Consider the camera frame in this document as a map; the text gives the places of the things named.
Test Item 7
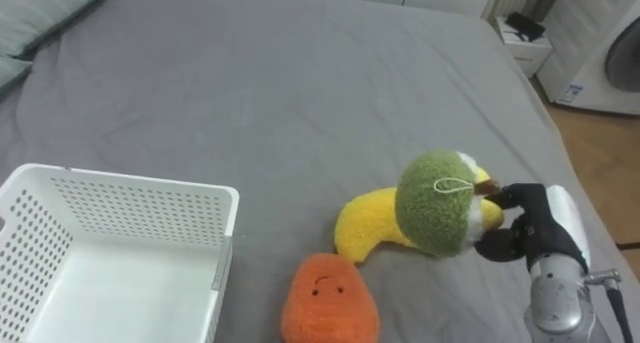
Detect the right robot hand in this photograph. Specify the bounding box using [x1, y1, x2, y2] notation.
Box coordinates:
[473, 182, 593, 277]

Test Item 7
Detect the green avocado soft toy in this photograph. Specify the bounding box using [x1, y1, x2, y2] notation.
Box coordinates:
[394, 149, 506, 259]

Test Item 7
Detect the small white cabinet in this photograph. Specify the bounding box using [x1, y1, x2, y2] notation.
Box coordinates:
[494, 14, 554, 79]

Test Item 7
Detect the white washing machine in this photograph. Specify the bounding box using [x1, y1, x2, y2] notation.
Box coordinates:
[535, 0, 640, 117]

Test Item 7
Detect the yellow banana soft toy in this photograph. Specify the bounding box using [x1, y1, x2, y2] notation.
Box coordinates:
[333, 186, 427, 266]

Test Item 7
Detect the black flat device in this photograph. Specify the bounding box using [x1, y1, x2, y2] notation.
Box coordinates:
[504, 11, 547, 42]

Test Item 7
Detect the orange soft toy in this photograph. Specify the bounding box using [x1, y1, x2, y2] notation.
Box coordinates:
[280, 252, 382, 343]

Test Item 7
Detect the grey bed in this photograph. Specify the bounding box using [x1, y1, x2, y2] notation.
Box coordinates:
[0, 0, 640, 343]

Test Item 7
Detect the white perforated plastic basket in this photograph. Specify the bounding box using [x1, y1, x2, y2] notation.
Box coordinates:
[0, 162, 241, 343]

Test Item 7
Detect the grey-green pillow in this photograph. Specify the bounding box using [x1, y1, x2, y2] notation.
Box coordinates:
[0, 56, 34, 94]
[0, 0, 120, 60]

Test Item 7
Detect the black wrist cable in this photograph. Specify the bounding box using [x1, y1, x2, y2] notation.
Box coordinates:
[583, 268, 637, 343]

